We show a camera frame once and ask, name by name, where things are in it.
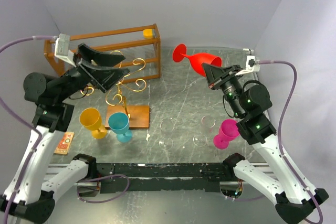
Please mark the clear flute glass one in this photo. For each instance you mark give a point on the clear flute glass one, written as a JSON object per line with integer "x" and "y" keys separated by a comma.
{"x": 207, "y": 124}

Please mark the clear flute glass three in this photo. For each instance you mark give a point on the clear flute glass three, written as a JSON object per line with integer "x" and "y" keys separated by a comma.
{"x": 166, "y": 143}

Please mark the blue plastic wine glass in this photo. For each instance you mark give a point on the blue plastic wine glass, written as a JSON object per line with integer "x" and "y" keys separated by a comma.
{"x": 119, "y": 123}

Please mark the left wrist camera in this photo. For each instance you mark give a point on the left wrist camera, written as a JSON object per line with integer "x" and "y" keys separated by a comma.
{"x": 62, "y": 50}

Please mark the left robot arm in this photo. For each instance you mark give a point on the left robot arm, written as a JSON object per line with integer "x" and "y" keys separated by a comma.
{"x": 29, "y": 196}

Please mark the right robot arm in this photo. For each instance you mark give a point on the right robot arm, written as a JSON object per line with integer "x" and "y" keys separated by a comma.
{"x": 291, "y": 193}

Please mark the clear flute glass four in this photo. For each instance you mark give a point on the clear flute glass four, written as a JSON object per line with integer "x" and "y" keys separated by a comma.
{"x": 200, "y": 140}

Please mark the clear flute glass two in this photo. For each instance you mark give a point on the clear flute glass two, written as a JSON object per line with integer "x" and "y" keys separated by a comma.
{"x": 167, "y": 126}

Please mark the red plastic wine glass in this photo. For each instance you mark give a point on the red plastic wine glass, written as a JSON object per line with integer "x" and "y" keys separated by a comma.
{"x": 196, "y": 60}

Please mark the yellow block on shelf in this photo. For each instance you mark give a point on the yellow block on shelf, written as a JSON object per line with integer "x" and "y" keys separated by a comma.
{"x": 148, "y": 33}

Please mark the gold wire wine glass rack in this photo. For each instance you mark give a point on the gold wire wine glass rack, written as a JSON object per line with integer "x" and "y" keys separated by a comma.
{"x": 118, "y": 100}

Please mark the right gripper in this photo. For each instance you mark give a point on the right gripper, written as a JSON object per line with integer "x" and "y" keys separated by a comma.
{"x": 213, "y": 72}

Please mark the orange wooden shelf rack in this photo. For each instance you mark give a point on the orange wooden shelf rack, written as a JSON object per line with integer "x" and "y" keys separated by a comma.
{"x": 131, "y": 43}

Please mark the pink plastic wine glass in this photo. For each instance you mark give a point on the pink plastic wine glass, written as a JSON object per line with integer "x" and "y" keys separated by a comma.
{"x": 228, "y": 131}

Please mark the yellow plastic wine glass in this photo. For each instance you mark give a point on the yellow plastic wine glass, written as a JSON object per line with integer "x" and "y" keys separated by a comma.
{"x": 90, "y": 118}

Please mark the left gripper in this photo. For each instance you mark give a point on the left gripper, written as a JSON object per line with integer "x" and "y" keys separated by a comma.
{"x": 104, "y": 77}

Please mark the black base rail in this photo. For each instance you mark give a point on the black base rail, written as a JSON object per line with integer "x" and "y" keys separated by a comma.
{"x": 209, "y": 177}

